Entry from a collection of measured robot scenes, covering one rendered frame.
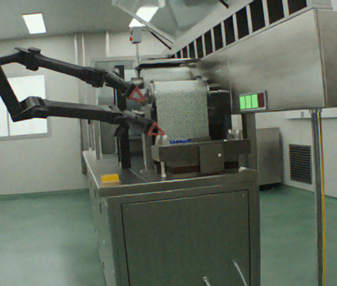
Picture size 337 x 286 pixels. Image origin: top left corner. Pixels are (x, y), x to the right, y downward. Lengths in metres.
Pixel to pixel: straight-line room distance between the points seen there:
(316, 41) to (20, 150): 6.63
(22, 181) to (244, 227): 6.06
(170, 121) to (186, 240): 0.54
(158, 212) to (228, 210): 0.29
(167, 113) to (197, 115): 0.14
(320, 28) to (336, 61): 0.11
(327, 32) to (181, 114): 0.90
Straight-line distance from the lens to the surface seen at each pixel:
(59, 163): 7.45
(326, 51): 1.27
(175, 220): 1.69
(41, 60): 2.06
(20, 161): 7.51
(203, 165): 1.73
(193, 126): 1.94
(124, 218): 1.66
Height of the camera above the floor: 1.13
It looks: 3 degrees down
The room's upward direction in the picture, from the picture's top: 4 degrees counter-clockwise
